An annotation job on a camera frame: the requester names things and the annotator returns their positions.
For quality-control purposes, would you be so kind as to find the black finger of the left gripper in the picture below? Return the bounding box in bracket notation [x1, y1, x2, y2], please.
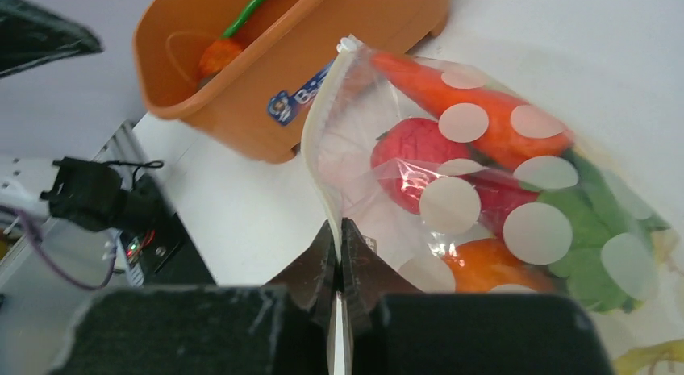
[1, 0, 103, 77]

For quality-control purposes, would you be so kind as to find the clear zip top bag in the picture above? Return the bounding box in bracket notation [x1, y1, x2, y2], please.
[302, 35, 683, 374]

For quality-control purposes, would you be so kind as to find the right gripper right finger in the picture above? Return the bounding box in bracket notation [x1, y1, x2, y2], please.
[340, 218, 420, 374]

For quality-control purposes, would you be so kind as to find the red toy strawberry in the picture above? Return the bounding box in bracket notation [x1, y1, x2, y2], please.
[369, 117, 471, 215]

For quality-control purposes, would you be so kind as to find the orange plastic bin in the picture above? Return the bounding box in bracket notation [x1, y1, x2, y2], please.
[133, 0, 451, 164]

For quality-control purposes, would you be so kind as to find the green toy chili pepper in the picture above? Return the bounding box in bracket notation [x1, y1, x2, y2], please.
[220, 0, 266, 39]

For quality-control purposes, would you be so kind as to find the green leafy toy vegetable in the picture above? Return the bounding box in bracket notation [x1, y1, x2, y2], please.
[537, 149, 670, 314]

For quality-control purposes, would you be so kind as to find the orange toy carrot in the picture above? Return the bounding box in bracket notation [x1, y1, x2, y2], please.
[370, 52, 573, 170]

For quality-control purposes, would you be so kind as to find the orange toy tangerine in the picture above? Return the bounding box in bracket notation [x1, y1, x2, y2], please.
[441, 238, 555, 293]

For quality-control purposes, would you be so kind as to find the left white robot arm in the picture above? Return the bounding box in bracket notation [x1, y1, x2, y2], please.
[1, 0, 164, 234]

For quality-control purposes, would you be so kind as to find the long red toy chili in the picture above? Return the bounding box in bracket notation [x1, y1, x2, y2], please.
[464, 169, 539, 237]

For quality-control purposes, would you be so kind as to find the yellow banana bunch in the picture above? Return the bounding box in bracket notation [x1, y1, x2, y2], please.
[612, 339, 683, 375]

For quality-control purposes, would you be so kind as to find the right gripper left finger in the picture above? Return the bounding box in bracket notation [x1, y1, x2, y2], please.
[268, 222, 337, 374]

